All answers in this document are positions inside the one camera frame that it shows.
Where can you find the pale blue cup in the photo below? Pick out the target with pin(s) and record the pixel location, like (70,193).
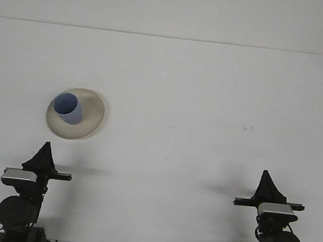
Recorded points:
(73,116)

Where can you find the pale cream round plate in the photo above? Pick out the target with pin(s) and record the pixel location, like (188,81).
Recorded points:
(90,120)

